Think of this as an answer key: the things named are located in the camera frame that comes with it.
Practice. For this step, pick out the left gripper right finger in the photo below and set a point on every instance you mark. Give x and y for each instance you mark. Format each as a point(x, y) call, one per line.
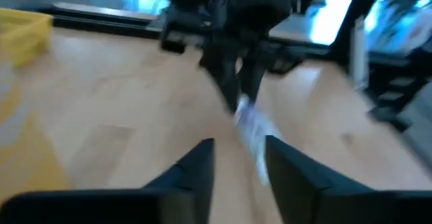
point(303, 190)

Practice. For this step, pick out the yellow disinfecting wipes canister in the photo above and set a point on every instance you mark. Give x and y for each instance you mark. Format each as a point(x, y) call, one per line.
point(27, 163)

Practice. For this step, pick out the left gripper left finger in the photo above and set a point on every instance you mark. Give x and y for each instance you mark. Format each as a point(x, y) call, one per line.
point(189, 183)

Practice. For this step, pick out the small white toothpaste tube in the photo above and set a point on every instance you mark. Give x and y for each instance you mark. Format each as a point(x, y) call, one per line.
point(253, 129)

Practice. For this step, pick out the yellow plastic basket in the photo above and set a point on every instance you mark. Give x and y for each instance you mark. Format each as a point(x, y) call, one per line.
point(23, 35)

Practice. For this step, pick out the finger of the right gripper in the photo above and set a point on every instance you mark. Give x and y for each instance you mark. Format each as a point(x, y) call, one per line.
point(226, 75)
point(254, 72)

